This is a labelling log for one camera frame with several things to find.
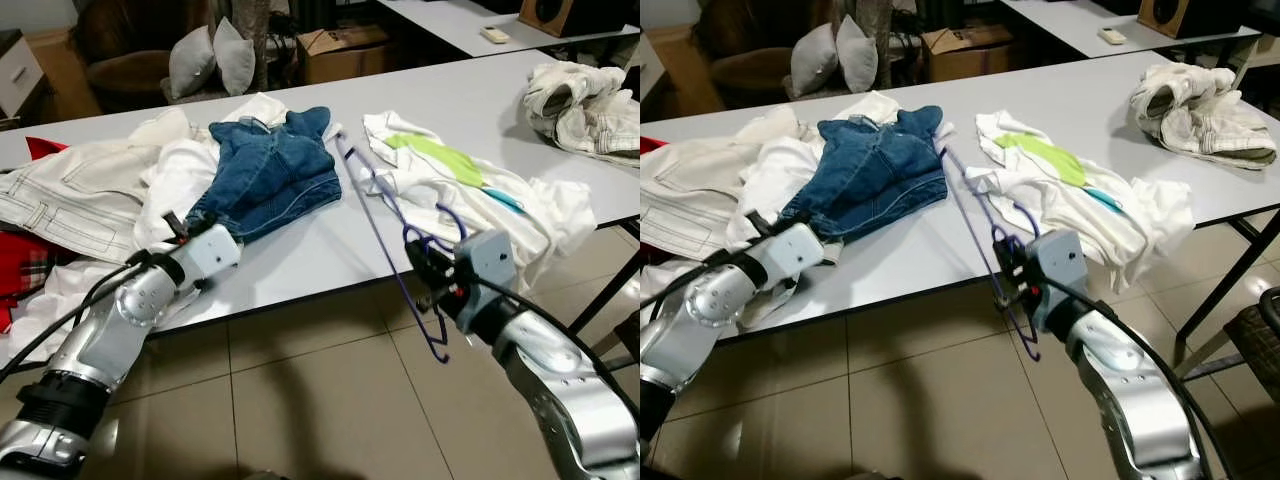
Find purple plastic hanger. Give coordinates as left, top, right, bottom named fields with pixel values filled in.
left=939, top=142, right=1047, bottom=364
left=332, top=129, right=470, bottom=364

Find white denim jacket dark stitching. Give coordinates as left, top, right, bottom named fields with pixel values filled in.
left=0, top=107, right=203, bottom=264
left=640, top=107, right=793, bottom=262

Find white T-shirt green print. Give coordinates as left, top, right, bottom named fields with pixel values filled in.
left=974, top=107, right=1197, bottom=294
left=361, top=109, right=600, bottom=293

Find blue denim garment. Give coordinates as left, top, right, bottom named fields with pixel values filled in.
left=777, top=104, right=949, bottom=243
left=185, top=105, right=344, bottom=245

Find white cloth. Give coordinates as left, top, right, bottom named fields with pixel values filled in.
left=640, top=258, right=706, bottom=303
left=0, top=258, right=143, bottom=367

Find dark wicker chair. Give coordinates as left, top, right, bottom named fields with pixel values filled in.
left=709, top=44, right=793, bottom=107
left=84, top=48, right=168, bottom=113

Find white table black legs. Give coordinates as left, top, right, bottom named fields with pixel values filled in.
left=0, top=48, right=641, bottom=351
left=640, top=48, right=1280, bottom=373
left=999, top=0, right=1263, bottom=59
left=374, top=0, right=641, bottom=59

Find red plaid cloth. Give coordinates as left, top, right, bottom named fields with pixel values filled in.
left=0, top=228, right=56, bottom=333

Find grey pillow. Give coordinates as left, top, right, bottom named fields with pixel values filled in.
left=164, top=24, right=218, bottom=102
left=834, top=14, right=880, bottom=94
left=789, top=22, right=841, bottom=99
left=212, top=16, right=258, bottom=97

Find brown cardboard box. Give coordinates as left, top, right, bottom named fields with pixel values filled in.
left=919, top=24, right=1012, bottom=84
left=296, top=24, right=394, bottom=87

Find white drawer unit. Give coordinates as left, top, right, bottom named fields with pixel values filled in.
left=0, top=29, right=47, bottom=118
left=640, top=34, right=667, bottom=103

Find crumpled cream denim jacket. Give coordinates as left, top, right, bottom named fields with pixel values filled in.
left=1129, top=62, right=1280, bottom=172
left=521, top=61, right=641, bottom=162

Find grey tree trunk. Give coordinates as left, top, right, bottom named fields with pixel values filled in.
left=864, top=0, right=895, bottom=63
left=239, top=0, right=272, bottom=63

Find dark wicker basket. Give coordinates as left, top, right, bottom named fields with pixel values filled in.
left=1224, top=284, right=1280, bottom=403

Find wooden speaker box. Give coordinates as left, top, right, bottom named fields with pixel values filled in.
left=517, top=0, right=602, bottom=39
left=1137, top=0, right=1220, bottom=40

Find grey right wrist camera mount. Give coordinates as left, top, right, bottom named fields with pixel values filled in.
left=454, top=230, right=519, bottom=303
left=1028, top=229, right=1090, bottom=309

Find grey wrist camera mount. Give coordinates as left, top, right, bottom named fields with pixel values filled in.
left=184, top=223, right=244, bottom=280
left=764, top=221, right=827, bottom=277
left=1028, top=229, right=1090, bottom=309
left=454, top=230, right=519, bottom=303

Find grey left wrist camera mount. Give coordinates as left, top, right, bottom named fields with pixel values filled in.
left=184, top=223, right=244, bottom=280
left=764, top=221, right=827, bottom=277

